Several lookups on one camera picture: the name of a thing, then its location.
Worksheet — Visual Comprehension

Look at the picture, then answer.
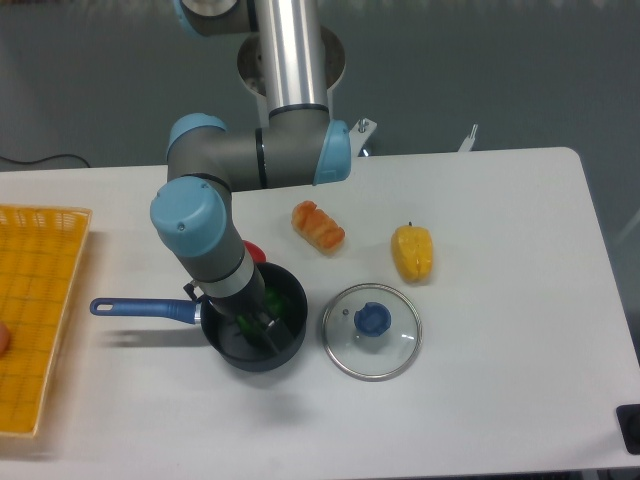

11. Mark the yellow bell pepper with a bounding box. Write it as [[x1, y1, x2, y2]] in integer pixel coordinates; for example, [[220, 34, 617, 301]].
[[390, 222, 434, 283]]

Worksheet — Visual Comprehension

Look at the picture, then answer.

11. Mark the dark pot with blue handle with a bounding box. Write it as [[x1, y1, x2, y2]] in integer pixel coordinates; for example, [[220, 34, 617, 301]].
[[89, 262, 308, 372]]

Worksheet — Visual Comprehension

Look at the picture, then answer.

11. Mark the yellow woven basket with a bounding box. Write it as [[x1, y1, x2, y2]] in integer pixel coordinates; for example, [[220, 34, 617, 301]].
[[1, 204, 92, 438]]

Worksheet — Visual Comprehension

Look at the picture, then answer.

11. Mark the black cable on floor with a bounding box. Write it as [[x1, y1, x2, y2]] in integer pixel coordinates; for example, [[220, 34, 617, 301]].
[[0, 153, 92, 167]]

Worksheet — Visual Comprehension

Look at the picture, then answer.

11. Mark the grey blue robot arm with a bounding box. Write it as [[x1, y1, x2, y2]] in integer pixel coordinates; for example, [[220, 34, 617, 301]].
[[150, 1, 351, 355]]

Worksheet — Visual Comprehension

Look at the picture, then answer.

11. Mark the red bell pepper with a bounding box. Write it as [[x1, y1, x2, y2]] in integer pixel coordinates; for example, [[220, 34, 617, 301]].
[[243, 240, 267, 263]]

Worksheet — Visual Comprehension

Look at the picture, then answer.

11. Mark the white table mounting bracket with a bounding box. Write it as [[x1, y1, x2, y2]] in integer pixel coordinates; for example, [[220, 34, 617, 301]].
[[349, 117, 378, 157]]

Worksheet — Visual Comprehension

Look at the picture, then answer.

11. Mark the orange bell pepper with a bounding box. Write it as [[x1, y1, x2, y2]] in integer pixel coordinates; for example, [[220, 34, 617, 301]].
[[291, 200, 346, 255]]

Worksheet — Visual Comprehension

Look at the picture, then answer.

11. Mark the glass lid with blue knob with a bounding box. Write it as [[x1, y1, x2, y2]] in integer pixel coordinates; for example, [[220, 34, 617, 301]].
[[321, 283, 423, 382]]

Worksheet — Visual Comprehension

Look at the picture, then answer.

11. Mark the green bell pepper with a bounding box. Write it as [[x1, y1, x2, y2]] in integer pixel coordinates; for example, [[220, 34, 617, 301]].
[[235, 287, 289, 339]]

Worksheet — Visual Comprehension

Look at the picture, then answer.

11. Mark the black device at table edge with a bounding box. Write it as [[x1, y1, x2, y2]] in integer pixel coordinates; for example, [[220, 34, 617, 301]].
[[616, 404, 640, 455]]

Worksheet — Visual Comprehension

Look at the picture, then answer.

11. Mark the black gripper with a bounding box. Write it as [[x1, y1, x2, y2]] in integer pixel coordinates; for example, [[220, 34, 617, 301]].
[[207, 267, 294, 356]]

